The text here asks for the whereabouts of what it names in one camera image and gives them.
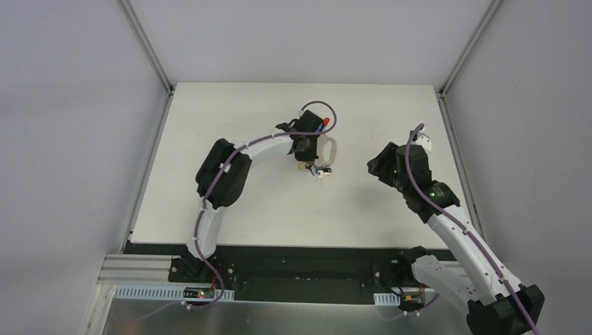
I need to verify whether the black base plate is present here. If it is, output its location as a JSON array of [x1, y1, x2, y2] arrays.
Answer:
[[124, 242, 455, 304]]

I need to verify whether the left white cable duct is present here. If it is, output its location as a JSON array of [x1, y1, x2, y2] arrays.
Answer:
[[114, 285, 235, 302]]

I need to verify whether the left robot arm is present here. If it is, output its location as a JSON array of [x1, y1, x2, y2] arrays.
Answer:
[[186, 110, 332, 283]]

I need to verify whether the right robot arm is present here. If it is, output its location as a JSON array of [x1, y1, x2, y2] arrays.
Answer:
[[367, 142, 545, 334]]

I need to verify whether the aluminium frame post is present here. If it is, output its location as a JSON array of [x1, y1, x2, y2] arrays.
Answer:
[[438, 0, 505, 99], [117, 0, 175, 96]]

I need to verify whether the left aluminium frame post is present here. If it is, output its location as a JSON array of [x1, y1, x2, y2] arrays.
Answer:
[[117, 0, 175, 96]]

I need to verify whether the right aluminium frame post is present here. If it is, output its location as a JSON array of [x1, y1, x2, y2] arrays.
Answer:
[[438, 0, 505, 99]]

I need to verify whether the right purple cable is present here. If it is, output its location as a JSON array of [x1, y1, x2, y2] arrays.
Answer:
[[374, 123, 542, 335]]

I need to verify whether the right white cable duct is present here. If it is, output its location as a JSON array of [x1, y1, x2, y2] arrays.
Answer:
[[373, 292, 401, 306]]

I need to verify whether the white cable duct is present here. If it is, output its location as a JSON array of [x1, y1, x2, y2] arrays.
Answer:
[[373, 292, 401, 306], [114, 285, 235, 302]]

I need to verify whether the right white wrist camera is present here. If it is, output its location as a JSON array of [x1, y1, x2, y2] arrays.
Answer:
[[414, 132, 433, 152]]

